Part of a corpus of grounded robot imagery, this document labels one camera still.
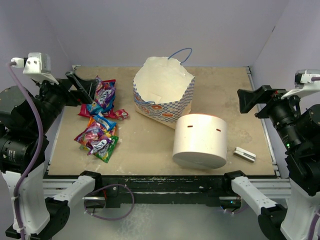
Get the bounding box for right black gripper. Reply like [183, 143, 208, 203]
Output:
[237, 82, 309, 149]

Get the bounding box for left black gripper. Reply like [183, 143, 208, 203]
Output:
[33, 70, 99, 133]

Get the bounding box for purple snack packet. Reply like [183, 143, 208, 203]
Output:
[94, 75, 116, 111]

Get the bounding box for blue small snack packet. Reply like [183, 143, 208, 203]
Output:
[93, 112, 117, 131]

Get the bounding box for pink snack packet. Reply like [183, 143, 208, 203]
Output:
[78, 79, 117, 118]

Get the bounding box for red small snack packet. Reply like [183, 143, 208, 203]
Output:
[103, 109, 129, 120]

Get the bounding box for red berry candy packet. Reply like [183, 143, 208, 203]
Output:
[74, 123, 112, 155]

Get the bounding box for green spring tea candy packet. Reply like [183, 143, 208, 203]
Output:
[80, 135, 119, 163]

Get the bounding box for blue checkered paper bag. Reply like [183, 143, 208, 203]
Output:
[133, 47, 196, 129]

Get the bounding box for blue fruit snack packet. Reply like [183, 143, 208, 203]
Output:
[86, 101, 104, 116]

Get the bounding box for orange fruit candy packet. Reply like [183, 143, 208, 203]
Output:
[86, 117, 118, 136]

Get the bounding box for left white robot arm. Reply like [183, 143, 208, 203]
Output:
[0, 71, 103, 240]

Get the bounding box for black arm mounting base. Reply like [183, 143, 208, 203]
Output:
[84, 175, 244, 211]

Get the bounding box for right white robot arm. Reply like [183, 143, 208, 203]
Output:
[222, 85, 320, 240]

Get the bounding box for small white metal clip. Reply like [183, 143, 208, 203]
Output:
[233, 147, 256, 163]

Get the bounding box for white cylindrical container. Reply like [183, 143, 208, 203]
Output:
[172, 113, 228, 170]

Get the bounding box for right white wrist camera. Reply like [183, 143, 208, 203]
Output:
[281, 69, 320, 99]

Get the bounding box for aluminium rail frame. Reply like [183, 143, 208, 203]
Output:
[18, 65, 307, 240]

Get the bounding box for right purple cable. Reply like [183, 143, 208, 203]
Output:
[223, 76, 320, 240]

